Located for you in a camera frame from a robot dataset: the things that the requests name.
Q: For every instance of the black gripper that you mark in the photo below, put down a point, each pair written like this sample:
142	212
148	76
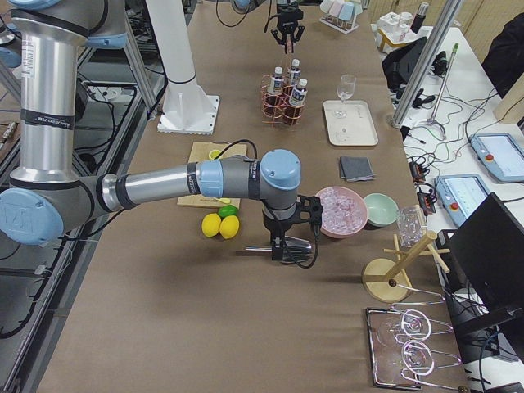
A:
277	225
287	19

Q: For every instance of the tea bottle picked up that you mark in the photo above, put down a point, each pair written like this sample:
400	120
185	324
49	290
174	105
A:
297	98

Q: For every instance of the copper wire bottle basket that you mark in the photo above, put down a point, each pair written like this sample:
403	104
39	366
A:
276	107

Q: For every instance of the tea bottle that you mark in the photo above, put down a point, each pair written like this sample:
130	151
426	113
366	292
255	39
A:
274	88
293	72

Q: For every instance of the tea bottle middle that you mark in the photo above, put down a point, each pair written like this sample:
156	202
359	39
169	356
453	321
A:
274	88

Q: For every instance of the pink bowl of ice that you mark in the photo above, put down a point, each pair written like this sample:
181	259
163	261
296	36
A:
344	212

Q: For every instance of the steel ice scoop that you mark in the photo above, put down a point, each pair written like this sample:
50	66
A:
297	249

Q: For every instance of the pastel cup rack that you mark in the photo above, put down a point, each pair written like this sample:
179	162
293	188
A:
341	15

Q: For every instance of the grey folded cloth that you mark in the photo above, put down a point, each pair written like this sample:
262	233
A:
354	169

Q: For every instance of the green bowl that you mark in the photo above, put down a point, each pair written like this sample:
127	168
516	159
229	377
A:
382	209

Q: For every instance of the clear wine glass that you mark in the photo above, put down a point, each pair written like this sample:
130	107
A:
345	91

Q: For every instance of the yellow lemon near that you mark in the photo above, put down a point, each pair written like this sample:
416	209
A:
229	227

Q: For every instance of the yellow lemon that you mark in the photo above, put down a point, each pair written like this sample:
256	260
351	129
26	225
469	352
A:
210	224
229	227

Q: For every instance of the green lime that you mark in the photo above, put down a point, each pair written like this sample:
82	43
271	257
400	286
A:
227	210

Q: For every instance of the yellow plastic knife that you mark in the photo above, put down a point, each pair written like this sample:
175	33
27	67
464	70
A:
223	200

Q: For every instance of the white rabbit serving tray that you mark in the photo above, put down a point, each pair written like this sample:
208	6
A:
350	124

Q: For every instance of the yellow lemon far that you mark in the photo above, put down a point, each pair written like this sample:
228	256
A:
210	224

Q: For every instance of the wooden cup tree stand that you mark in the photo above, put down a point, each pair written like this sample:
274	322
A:
387	281

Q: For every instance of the glass mug on stand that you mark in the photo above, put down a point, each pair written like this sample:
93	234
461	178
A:
412	225

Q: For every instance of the half lemon slice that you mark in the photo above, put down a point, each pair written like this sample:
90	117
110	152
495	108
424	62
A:
214	154

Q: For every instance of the teach pendant near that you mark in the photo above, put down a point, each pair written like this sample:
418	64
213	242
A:
460	195

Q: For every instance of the teach pendant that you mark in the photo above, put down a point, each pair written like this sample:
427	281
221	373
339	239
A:
501	155
460	195

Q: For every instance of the black framed glass tray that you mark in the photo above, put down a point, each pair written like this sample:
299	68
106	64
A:
400	354

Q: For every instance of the black monitor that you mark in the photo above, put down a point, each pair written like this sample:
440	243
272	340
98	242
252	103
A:
487	252

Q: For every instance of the teach pendant far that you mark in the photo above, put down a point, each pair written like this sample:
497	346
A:
501	155

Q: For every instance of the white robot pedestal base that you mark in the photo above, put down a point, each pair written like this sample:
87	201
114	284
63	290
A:
186	107

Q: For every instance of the aluminium frame post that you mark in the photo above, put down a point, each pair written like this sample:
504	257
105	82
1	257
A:
437	35

